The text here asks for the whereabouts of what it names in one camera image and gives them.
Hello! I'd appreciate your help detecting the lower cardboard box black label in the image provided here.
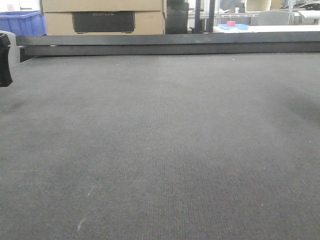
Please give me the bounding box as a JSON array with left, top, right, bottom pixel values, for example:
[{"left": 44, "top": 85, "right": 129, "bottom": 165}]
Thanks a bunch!
[{"left": 44, "top": 11, "right": 165, "bottom": 36}]

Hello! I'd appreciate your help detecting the upper cardboard box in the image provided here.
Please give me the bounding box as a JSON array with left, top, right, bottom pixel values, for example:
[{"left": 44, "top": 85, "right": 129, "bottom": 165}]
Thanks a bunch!
[{"left": 41, "top": 0, "right": 167, "bottom": 13}]

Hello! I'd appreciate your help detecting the black office chair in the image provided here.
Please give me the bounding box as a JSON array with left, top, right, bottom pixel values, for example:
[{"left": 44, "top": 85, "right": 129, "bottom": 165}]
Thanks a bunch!
[{"left": 165, "top": 0, "right": 189, "bottom": 35}]

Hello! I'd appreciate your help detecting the pink cube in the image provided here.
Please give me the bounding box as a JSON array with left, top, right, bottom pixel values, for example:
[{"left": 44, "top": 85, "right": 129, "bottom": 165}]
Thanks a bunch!
[{"left": 226, "top": 20, "right": 236, "bottom": 28}]

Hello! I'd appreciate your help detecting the light blue tray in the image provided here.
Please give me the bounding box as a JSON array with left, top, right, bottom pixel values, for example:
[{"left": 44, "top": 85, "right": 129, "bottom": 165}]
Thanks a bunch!
[{"left": 218, "top": 23, "right": 250, "bottom": 31}]

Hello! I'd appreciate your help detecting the white table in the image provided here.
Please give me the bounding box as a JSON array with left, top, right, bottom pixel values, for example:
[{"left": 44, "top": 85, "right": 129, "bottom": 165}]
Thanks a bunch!
[{"left": 213, "top": 25, "right": 320, "bottom": 33}]

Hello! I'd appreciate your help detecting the grey chair back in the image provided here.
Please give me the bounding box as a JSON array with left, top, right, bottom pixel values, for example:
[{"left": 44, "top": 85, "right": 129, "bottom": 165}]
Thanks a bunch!
[{"left": 250, "top": 10, "right": 289, "bottom": 26}]

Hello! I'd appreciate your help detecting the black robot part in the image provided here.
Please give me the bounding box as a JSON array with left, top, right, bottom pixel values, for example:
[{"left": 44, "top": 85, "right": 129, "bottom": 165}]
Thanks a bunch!
[{"left": 0, "top": 33, "right": 13, "bottom": 88}]

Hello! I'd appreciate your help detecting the blue plastic crate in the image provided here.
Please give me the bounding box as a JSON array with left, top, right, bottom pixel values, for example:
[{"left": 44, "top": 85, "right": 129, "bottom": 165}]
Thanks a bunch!
[{"left": 0, "top": 10, "right": 47, "bottom": 36}]

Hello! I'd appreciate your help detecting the dark conveyor side rail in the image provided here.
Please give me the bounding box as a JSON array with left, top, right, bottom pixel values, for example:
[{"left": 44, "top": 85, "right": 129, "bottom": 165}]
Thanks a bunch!
[{"left": 16, "top": 31, "right": 320, "bottom": 57}]

